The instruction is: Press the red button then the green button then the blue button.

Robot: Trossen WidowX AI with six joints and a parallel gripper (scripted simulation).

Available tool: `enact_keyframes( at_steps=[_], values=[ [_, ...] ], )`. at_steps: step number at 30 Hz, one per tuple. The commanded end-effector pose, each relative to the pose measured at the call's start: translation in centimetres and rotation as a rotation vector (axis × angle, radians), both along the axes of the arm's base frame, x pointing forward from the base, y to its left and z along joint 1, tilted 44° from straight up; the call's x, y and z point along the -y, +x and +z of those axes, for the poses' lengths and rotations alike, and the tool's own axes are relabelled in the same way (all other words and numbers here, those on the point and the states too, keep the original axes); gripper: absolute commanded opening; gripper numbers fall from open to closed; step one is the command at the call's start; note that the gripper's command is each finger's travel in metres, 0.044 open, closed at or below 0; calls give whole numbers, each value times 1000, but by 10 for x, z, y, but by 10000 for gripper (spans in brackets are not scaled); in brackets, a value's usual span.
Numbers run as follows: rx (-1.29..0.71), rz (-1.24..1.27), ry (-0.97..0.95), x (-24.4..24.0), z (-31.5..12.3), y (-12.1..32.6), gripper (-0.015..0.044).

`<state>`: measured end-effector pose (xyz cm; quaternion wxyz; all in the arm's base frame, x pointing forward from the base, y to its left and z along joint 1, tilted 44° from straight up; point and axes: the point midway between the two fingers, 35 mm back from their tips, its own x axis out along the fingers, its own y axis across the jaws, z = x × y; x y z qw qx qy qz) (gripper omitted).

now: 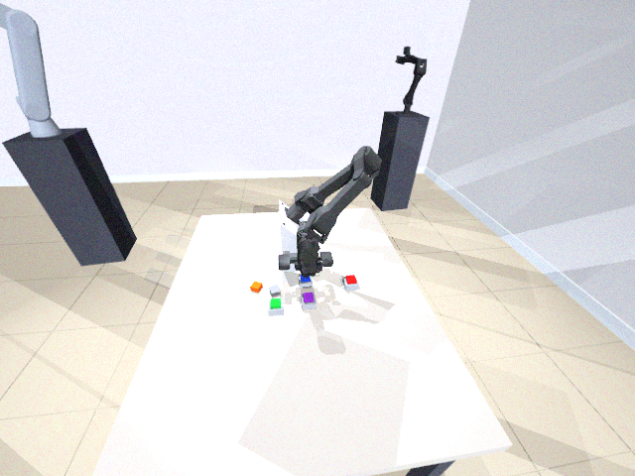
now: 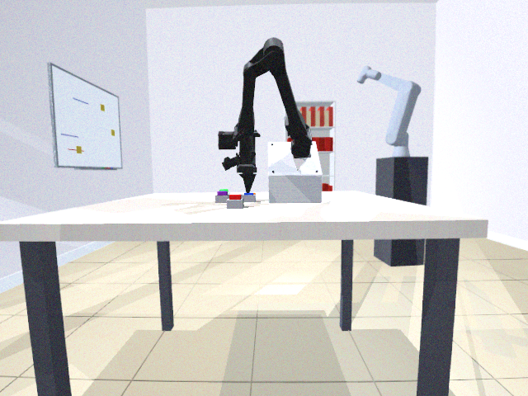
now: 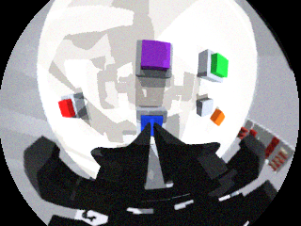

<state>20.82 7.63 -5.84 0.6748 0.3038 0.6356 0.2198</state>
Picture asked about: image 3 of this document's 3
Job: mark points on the blue button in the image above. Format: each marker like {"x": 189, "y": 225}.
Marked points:
{"x": 145, "y": 114}

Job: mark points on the purple button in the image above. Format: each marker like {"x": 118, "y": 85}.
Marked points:
{"x": 153, "y": 59}

